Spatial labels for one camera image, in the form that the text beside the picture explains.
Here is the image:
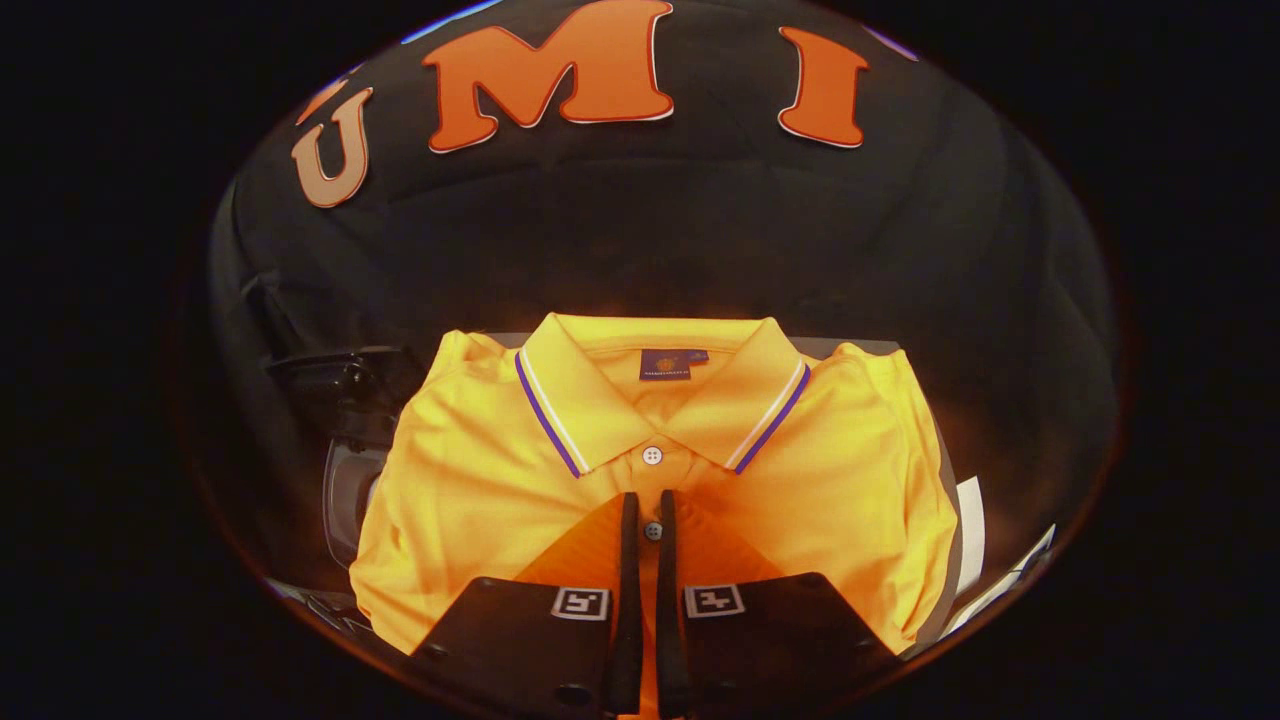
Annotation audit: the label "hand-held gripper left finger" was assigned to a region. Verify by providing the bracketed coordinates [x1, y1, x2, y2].
[405, 490, 644, 719]

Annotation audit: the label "dark washing machine lid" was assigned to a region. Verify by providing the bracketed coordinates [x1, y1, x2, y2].
[262, 345, 421, 446]

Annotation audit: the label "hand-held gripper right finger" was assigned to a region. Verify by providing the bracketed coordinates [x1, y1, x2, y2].
[654, 488, 902, 720]

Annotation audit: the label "black backdrop cloth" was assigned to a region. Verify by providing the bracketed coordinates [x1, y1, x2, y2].
[205, 0, 1119, 601]

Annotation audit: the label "yellow polo shirt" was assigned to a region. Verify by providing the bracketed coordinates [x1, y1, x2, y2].
[348, 312, 961, 719]

